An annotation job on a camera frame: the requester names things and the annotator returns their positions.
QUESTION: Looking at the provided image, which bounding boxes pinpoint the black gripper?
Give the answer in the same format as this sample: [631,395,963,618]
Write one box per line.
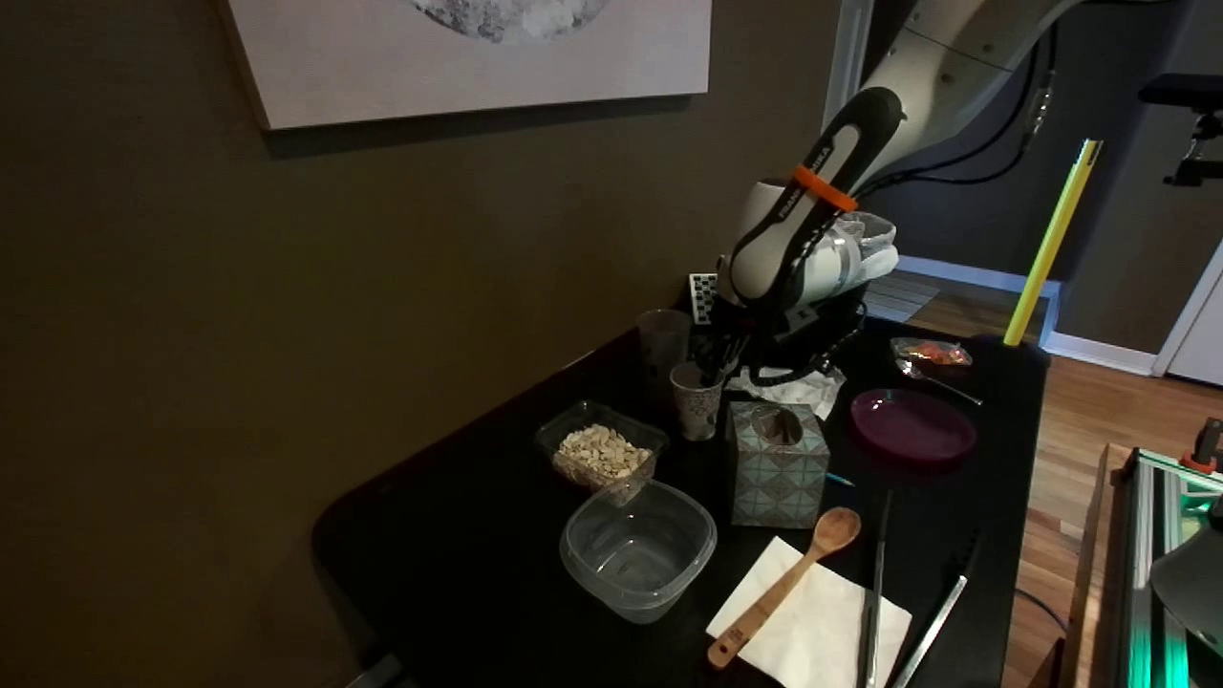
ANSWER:
[715,293,869,384]

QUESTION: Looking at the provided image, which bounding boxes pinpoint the patterned paper cup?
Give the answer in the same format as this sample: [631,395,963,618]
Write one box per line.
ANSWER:
[667,362,724,442]

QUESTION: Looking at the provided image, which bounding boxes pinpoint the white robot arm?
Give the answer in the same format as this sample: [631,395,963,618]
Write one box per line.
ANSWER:
[726,0,1076,388]

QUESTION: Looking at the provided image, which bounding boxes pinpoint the tall dark plastic cup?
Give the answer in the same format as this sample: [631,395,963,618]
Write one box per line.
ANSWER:
[636,309,693,413]

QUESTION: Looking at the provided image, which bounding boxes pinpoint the crumpled white tissue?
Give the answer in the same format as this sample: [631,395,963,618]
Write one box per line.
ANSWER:
[731,370,846,422]

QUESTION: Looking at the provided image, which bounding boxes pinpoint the checkerboard calibration board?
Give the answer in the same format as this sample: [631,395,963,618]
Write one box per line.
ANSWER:
[688,273,724,329]

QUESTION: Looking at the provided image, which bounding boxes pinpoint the crinkled plastic wrapper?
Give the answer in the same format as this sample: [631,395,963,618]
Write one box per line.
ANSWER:
[890,335,973,369]

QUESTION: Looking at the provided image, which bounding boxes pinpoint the metal spoon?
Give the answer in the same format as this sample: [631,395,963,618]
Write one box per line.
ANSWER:
[894,358,987,411]

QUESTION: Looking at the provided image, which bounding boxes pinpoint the purple plate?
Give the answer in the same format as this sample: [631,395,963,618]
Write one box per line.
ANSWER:
[847,388,980,467]

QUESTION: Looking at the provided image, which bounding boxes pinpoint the wooden spoon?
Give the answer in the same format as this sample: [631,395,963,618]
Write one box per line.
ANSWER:
[708,506,861,668]

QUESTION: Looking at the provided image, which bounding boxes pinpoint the black tongs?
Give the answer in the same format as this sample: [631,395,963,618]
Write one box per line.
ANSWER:
[852,488,987,688]

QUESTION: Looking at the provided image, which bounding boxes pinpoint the clear container with food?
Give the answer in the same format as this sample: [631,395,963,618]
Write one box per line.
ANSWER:
[534,402,667,500]

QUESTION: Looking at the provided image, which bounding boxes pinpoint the empty clear plastic container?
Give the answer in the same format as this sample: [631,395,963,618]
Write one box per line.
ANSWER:
[559,483,718,626]

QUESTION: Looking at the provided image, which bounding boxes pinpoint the white paper napkin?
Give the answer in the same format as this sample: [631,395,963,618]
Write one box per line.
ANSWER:
[708,537,862,688]

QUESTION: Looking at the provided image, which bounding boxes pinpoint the yellow green stick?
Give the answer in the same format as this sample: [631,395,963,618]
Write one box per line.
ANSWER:
[1003,137,1103,348]

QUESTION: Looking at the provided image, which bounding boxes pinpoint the white door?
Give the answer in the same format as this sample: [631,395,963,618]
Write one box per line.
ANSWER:
[1154,242,1223,388]

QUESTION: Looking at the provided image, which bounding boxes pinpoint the aluminium frame stand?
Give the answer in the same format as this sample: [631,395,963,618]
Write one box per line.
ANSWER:
[1092,416,1223,688]

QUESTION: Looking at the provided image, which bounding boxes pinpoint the wall picture canvas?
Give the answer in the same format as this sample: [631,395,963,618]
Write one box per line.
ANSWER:
[220,0,711,132]

